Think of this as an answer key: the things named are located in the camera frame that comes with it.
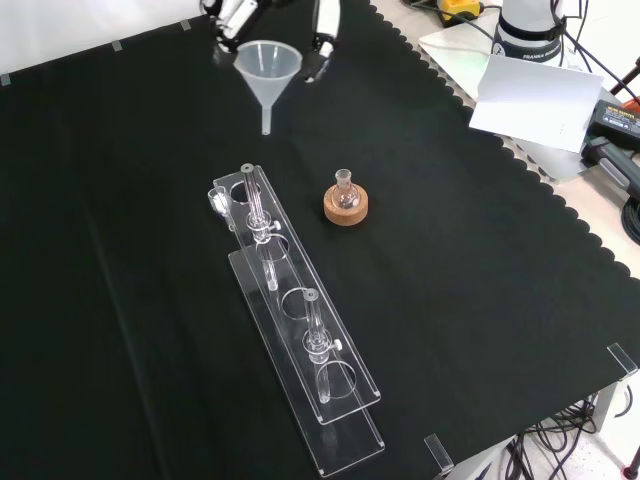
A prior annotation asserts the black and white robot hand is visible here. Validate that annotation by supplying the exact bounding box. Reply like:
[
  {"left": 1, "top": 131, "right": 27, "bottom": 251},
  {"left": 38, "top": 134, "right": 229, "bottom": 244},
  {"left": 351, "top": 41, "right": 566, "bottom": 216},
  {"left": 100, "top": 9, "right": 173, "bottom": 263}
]
[{"left": 199, "top": 0, "right": 342, "bottom": 85}]

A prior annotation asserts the translucent plastic funnel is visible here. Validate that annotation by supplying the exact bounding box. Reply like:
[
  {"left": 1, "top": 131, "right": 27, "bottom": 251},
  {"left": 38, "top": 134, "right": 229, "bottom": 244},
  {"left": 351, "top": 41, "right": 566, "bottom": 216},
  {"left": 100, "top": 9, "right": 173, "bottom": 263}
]
[{"left": 233, "top": 41, "right": 304, "bottom": 137}]

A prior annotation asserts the clear glass weighing funnel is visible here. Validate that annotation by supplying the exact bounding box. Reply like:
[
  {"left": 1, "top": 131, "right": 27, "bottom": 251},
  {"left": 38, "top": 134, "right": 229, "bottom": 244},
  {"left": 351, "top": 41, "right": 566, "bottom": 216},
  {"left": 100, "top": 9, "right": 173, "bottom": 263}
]
[{"left": 206, "top": 186, "right": 236, "bottom": 232}]

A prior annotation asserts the small glass round-bottom flask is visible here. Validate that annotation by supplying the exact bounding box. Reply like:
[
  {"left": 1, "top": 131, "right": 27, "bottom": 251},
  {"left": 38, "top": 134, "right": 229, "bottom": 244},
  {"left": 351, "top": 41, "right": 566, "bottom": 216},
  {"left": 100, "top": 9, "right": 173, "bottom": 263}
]
[{"left": 333, "top": 168, "right": 360, "bottom": 211}]

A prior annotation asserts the clear acrylic funnel stand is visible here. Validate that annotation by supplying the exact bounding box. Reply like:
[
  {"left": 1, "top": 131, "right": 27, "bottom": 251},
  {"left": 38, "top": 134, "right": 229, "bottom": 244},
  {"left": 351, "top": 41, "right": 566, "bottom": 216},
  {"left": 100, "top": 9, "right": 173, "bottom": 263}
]
[{"left": 212, "top": 162, "right": 386, "bottom": 476}]

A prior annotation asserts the pale base board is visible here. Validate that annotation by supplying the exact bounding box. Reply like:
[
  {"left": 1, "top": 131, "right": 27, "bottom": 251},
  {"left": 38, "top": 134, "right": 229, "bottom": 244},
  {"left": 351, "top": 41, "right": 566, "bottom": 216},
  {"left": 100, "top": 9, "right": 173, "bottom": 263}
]
[{"left": 417, "top": 19, "right": 596, "bottom": 184}]

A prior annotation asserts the yellow stop button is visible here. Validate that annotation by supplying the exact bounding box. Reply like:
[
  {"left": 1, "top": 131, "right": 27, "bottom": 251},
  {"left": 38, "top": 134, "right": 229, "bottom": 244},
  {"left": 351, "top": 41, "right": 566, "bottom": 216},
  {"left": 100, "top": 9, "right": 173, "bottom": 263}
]
[{"left": 437, "top": 0, "right": 486, "bottom": 27}]

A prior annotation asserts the black cloth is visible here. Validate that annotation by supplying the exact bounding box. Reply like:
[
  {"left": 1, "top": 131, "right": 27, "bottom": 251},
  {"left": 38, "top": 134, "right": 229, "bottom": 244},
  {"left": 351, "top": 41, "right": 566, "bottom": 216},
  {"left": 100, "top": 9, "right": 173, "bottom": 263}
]
[{"left": 0, "top": 0, "right": 640, "bottom": 480}]

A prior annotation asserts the white paper sheet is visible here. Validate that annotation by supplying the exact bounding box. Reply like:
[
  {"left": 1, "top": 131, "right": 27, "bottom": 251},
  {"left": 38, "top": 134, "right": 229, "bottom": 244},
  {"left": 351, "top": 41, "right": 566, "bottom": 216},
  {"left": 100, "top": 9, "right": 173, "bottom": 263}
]
[{"left": 468, "top": 53, "right": 606, "bottom": 154}]

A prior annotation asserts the black charger with yellow label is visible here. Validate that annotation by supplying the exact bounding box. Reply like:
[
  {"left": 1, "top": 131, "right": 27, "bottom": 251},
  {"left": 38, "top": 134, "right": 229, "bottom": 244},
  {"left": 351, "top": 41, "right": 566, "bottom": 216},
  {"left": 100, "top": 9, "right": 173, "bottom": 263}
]
[{"left": 582, "top": 98, "right": 640, "bottom": 151}]

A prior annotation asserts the clear acrylic edge clip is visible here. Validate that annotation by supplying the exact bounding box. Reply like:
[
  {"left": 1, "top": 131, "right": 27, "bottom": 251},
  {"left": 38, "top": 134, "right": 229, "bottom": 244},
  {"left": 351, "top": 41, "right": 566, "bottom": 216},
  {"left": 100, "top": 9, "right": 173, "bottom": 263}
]
[
  {"left": 423, "top": 433, "right": 455, "bottom": 475},
  {"left": 606, "top": 342, "right": 640, "bottom": 382}
]

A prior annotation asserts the white bench leg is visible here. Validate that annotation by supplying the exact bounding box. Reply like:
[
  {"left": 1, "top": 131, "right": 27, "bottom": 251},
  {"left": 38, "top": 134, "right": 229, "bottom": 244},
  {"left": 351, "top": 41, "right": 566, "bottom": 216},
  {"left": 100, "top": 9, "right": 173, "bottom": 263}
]
[{"left": 594, "top": 372, "right": 639, "bottom": 441}]

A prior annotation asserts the cork ring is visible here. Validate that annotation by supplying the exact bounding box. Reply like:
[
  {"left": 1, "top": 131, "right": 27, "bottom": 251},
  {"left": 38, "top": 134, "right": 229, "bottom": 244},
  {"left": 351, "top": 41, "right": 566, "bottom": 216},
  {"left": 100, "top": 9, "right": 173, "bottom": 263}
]
[{"left": 323, "top": 184, "right": 372, "bottom": 227}]

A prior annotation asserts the black stop button cable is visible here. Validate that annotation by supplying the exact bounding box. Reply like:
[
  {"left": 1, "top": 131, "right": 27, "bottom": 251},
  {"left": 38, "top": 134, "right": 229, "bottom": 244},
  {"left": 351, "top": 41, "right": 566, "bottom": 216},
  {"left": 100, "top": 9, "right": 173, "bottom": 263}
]
[{"left": 399, "top": 0, "right": 501, "bottom": 54}]

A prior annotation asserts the thin black cable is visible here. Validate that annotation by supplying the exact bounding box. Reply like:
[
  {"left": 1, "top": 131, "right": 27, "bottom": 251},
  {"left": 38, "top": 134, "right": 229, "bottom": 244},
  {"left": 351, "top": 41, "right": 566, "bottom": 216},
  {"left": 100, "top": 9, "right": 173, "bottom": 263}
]
[{"left": 562, "top": 27, "right": 640, "bottom": 101}]

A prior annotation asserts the black coiled cable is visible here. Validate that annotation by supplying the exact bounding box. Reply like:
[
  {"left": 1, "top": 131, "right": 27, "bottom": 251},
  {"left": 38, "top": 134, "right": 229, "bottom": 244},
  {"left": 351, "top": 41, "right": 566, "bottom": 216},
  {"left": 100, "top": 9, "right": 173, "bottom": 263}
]
[{"left": 619, "top": 197, "right": 640, "bottom": 241}]

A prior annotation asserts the black floor cable bundle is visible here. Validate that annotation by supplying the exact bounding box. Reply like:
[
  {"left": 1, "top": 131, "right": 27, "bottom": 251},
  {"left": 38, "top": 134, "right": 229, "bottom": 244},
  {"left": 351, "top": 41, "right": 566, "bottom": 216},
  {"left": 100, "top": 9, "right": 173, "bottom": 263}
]
[{"left": 499, "top": 394, "right": 640, "bottom": 480}]

